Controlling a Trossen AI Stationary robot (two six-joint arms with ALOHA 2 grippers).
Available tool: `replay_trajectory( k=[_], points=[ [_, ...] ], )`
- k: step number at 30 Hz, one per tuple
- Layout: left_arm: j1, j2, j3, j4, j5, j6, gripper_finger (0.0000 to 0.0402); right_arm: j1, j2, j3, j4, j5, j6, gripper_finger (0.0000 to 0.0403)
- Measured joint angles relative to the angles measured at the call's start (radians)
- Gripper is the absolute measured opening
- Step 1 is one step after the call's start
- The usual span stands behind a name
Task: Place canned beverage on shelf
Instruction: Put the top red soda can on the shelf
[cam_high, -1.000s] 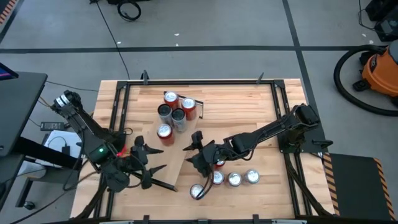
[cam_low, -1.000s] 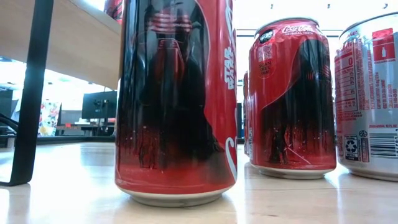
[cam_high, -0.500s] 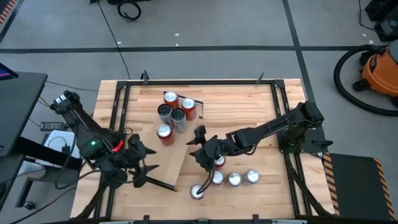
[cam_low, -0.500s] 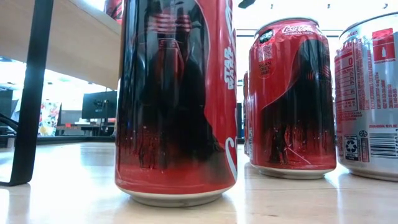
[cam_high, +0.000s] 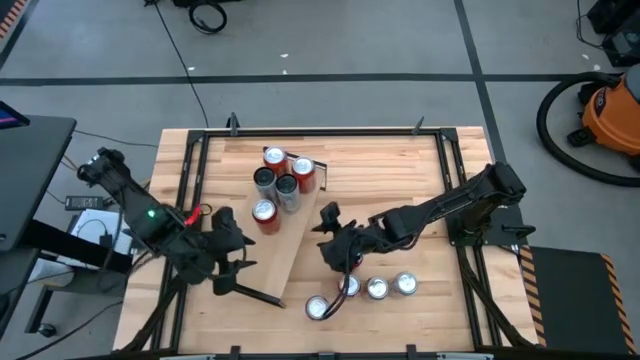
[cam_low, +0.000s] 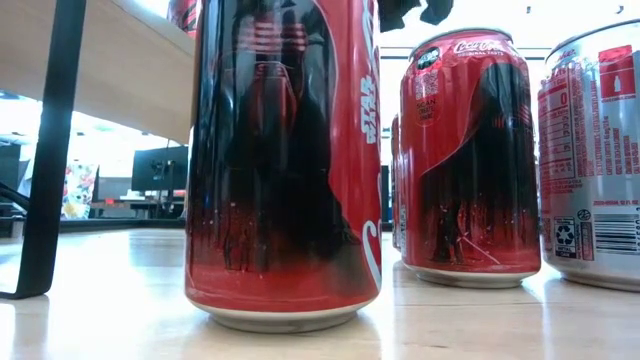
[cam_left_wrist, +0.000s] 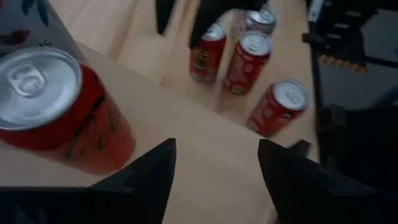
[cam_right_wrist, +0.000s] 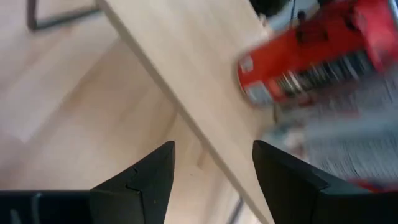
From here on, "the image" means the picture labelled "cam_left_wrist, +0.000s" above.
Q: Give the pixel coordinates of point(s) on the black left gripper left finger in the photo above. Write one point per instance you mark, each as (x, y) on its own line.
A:
(124, 202)

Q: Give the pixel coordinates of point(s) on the red black Coca-Cola can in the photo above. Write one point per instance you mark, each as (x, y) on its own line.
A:
(77, 130)
(245, 68)
(273, 112)

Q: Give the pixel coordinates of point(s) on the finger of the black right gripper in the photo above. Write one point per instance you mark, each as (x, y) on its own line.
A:
(211, 12)
(164, 12)

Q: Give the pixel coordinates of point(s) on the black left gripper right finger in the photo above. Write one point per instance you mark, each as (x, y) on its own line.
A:
(311, 202)

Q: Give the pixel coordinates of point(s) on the white Celsius can black lid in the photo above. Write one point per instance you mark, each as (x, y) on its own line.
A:
(37, 28)

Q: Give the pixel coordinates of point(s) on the black mat orange striped edge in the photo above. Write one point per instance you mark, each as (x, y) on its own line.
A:
(342, 63)

